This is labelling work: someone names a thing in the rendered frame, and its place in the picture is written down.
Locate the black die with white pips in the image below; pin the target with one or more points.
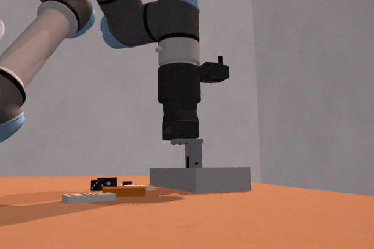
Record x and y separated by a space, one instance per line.
96 185

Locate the grey three-compartment bin rack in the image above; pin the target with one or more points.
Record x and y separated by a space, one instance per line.
202 180

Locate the black 9v battery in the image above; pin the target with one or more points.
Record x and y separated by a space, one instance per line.
109 182

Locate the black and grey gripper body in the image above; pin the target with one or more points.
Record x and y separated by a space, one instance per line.
179 78

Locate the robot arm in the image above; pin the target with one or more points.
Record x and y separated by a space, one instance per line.
130 23

